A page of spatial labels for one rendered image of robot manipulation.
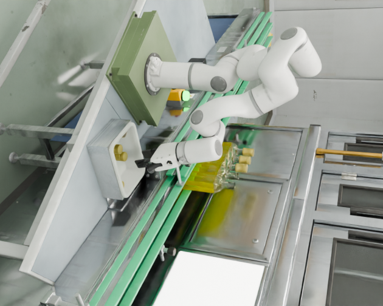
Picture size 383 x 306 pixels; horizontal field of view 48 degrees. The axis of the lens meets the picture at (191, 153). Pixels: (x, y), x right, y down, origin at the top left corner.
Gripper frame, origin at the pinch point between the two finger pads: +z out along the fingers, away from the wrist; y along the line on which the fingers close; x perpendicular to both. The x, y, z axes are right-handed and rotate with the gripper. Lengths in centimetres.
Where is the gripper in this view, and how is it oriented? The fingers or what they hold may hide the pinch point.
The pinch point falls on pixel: (144, 158)
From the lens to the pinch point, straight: 147.0
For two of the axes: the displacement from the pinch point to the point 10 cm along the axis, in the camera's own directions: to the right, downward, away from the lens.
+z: -8.6, 1.2, 5.0
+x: -3.8, -8.0, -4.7
